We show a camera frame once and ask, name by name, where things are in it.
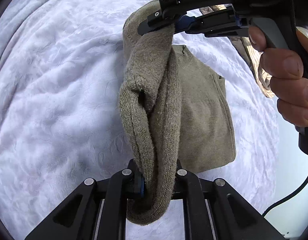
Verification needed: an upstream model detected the olive green knit sweater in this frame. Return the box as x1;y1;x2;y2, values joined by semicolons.
119;0;236;225

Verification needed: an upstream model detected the lavender plush blanket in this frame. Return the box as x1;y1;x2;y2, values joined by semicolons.
0;0;278;239

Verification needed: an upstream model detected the black cable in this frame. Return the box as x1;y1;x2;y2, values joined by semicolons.
261;163;308;217

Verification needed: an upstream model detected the person's right hand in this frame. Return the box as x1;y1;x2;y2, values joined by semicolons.
248;26;308;127

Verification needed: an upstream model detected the brown and striped garment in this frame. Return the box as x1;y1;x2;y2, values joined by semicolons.
199;4;277;99

